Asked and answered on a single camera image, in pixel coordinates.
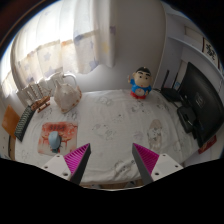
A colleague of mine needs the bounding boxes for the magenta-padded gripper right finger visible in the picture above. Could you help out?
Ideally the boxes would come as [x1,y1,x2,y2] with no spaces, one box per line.
[131,143,184,186]

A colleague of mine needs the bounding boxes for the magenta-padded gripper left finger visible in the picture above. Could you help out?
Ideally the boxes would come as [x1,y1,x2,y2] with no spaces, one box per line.
[40,143,92,186]

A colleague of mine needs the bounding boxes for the light blue computer mouse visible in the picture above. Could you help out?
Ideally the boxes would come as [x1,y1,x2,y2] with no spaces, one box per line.
[48,130,62,154]

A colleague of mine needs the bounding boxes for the orange printed mouse pad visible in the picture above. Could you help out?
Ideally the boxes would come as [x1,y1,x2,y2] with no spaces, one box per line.
[37,121,79,157]

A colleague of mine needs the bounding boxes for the red printed packet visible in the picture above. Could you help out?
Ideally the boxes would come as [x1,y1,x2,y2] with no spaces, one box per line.
[198,134,218,155]

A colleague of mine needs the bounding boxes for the black box device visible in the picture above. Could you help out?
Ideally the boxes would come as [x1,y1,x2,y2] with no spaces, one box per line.
[176,105,201,134]

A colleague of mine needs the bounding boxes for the black keyboard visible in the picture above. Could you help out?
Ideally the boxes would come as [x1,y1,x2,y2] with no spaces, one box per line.
[13,105,35,143]

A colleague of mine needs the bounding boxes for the white printed tablecloth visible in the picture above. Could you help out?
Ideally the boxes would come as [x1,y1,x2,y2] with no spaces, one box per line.
[13,88,201,185]

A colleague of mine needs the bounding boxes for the wooden model sailing ship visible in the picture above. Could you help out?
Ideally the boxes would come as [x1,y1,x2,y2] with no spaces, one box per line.
[30,83,52,114]

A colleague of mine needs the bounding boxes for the orange wooden chair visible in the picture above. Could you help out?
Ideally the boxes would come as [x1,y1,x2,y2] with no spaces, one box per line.
[1,105,21,139]

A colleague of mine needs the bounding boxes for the large white conch shell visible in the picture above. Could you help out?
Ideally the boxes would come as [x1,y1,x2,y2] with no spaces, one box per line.
[53,73,83,114]

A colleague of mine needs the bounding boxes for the black router with antennas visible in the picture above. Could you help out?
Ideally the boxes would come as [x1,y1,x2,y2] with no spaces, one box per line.
[160,69,184,103]

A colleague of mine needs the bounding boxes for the black monitor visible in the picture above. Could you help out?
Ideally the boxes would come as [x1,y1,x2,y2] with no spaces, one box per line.
[179,61,224,148]

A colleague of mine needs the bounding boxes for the white radiator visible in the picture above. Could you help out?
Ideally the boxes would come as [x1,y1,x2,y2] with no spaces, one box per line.
[16,78,54,104]

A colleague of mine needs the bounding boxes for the cartoon boy figurine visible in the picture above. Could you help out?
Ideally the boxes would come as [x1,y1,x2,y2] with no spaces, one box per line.
[126,66,153,100]

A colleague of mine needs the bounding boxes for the white shelf unit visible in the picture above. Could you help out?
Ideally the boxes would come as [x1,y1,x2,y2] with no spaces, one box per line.
[156,4,224,98]

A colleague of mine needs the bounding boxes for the white star-print curtain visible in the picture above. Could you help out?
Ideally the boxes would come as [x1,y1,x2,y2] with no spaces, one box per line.
[9,0,116,91]

